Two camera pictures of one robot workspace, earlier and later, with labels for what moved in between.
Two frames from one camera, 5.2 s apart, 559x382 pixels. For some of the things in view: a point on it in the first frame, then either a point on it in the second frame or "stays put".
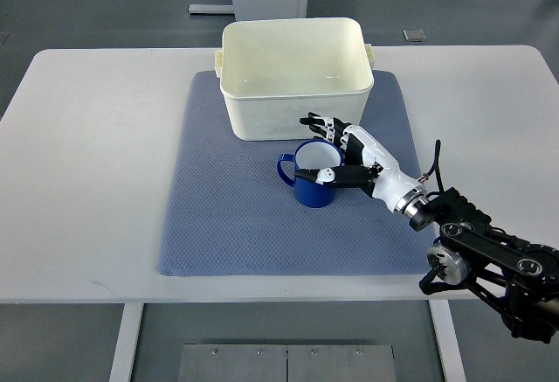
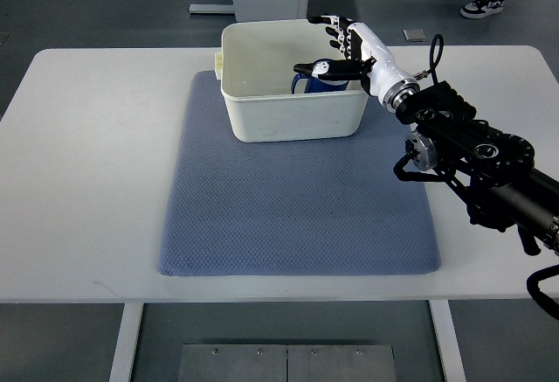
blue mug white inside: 312,154 to 315,85
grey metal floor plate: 286,363 stays put
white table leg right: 448,340 stays put
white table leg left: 120,366 stays put
